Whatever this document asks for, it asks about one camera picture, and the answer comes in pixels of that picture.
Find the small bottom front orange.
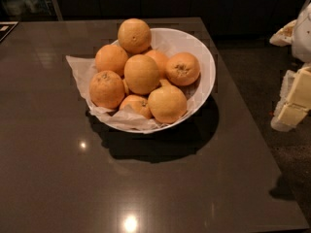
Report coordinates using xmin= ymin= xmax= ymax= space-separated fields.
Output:
xmin=120 ymin=94 xmax=153 ymax=119

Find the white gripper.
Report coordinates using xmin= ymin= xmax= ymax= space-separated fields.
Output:
xmin=269 ymin=3 xmax=311 ymax=132

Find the cluttered shelf in background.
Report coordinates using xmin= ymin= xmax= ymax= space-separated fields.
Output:
xmin=0 ymin=0 xmax=62 ymax=21

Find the hidden middle back orange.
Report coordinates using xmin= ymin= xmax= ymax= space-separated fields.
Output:
xmin=146 ymin=50 xmax=168 ymax=79

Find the white paper liner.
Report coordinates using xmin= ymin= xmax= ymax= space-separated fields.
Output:
xmin=65 ymin=32 xmax=202 ymax=132

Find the right orange with navel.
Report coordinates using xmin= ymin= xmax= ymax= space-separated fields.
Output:
xmin=165 ymin=52 xmax=200 ymax=86

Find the dark framed item table corner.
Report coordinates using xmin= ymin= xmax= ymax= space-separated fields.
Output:
xmin=0 ymin=21 xmax=18 ymax=42

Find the white bowl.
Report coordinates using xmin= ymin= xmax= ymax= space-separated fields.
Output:
xmin=86 ymin=28 xmax=216 ymax=134

